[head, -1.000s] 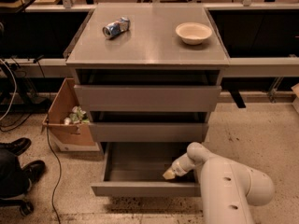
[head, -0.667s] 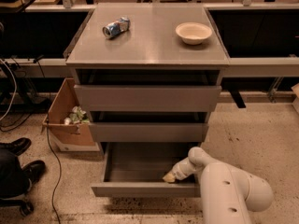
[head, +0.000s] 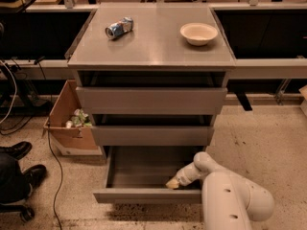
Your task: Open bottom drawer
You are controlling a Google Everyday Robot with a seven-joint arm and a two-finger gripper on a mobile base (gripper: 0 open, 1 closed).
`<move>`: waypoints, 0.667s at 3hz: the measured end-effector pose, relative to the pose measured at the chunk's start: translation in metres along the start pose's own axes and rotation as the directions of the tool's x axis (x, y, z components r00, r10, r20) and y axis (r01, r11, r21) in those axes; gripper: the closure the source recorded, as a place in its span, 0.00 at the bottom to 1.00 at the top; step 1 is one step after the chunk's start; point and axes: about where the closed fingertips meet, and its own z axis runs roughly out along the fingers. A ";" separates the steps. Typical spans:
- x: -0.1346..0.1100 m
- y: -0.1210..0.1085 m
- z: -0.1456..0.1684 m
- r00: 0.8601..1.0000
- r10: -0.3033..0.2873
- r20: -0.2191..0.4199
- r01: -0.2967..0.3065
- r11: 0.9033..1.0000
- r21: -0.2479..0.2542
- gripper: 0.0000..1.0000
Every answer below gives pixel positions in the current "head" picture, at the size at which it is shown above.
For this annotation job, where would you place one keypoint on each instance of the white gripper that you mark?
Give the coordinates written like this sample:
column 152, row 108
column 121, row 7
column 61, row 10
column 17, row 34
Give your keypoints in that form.
column 182, row 178

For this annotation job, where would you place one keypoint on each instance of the grey bottom drawer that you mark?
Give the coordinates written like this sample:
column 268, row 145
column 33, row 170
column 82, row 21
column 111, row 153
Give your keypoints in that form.
column 138, row 175

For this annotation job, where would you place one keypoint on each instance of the grey drawer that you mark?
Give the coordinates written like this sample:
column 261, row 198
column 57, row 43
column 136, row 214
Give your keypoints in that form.
column 168, row 101
column 138, row 175
column 152, row 135

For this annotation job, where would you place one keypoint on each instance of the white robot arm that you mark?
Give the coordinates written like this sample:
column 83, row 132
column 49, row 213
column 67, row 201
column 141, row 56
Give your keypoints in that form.
column 229, row 200

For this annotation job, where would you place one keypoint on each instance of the grey middle drawer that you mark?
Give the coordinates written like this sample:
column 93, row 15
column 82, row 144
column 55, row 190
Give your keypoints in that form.
column 152, row 135

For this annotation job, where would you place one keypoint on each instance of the grey drawer cabinet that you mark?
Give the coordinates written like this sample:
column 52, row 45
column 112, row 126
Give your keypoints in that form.
column 154, row 54

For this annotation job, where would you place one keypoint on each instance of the grey top drawer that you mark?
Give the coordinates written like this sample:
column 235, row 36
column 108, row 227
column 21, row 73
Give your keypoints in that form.
column 168, row 101

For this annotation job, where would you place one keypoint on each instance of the cardboard box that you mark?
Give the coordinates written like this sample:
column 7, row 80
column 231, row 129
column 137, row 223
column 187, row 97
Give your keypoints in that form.
column 68, row 139

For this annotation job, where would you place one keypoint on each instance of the crumpled green white trash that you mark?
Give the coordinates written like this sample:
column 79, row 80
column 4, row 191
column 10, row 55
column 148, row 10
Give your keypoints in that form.
column 78, row 119

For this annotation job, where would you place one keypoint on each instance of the black shoe lower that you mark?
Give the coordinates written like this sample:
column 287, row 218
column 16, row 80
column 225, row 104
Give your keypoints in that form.
column 35, row 175

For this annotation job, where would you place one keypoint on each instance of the black shoe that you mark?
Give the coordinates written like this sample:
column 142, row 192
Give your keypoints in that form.
column 35, row 175
column 18, row 150

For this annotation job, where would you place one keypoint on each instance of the black chair caster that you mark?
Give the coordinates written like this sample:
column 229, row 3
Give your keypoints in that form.
column 27, row 214

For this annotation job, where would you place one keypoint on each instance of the white paper bowl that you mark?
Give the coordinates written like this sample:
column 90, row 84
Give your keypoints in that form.
column 198, row 34

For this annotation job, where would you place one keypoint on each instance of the black shoe upper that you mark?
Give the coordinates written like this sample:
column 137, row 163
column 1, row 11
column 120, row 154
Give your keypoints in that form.
column 18, row 150

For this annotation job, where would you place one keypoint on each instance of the crushed blue soda can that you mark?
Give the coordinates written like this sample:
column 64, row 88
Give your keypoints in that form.
column 119, row 28

